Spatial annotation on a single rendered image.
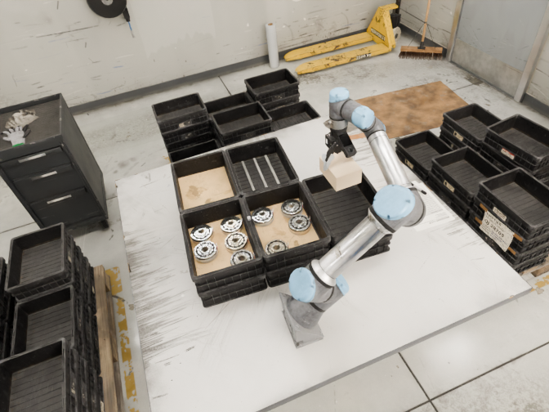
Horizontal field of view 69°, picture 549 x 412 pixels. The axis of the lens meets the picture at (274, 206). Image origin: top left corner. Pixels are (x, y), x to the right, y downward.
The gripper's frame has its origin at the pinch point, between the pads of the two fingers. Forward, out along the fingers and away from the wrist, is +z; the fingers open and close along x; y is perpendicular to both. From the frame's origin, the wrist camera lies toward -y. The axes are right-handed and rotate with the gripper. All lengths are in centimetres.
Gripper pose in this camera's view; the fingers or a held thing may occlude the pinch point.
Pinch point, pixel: (340, 167)
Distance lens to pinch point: 177.4
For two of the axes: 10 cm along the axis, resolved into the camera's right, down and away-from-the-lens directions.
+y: -3.6, -6.3, 6.9
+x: -9.3, 3.2, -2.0
